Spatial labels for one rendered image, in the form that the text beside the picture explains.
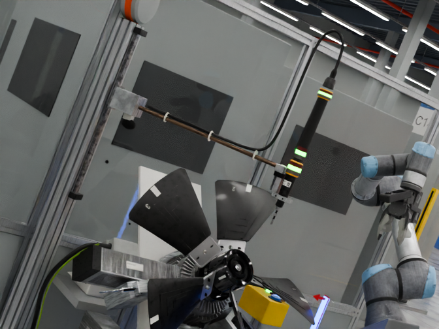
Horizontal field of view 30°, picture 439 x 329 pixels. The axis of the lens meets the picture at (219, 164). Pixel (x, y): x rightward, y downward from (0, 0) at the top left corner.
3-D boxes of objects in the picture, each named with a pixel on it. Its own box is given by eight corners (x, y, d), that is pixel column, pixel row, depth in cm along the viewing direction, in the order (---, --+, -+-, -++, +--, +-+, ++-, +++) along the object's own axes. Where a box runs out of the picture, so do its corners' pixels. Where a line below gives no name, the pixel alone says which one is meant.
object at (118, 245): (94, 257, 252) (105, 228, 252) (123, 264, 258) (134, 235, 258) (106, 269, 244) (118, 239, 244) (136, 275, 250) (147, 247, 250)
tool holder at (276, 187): (262, 192, 254) (274, 162, 253) (269, 192, 260) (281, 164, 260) (288, 203, 251) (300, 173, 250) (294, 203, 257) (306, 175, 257)
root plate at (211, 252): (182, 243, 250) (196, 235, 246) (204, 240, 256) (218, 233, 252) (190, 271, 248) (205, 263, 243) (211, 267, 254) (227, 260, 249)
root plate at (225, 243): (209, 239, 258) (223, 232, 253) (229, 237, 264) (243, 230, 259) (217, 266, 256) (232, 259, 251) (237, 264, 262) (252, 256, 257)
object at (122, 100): (104, 106, 275) (114, 83, 274) (114, 109, 281) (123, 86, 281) (130, 117, 271) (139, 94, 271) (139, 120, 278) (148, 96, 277)
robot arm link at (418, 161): (433, 150, 285) (439, 147, 277) (422, 179, 284) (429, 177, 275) (411, 142, 285) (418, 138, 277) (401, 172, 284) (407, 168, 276)
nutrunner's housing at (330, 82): (271, 203, 254) (328, 66, 251) (274, 204, 258) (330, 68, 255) (282, 209, 253) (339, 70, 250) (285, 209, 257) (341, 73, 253)
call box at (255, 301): (235, 309, 307) (246, 282, 306) (255, 313, 313) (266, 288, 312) (259, 327, 294) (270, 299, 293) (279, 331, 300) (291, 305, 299)
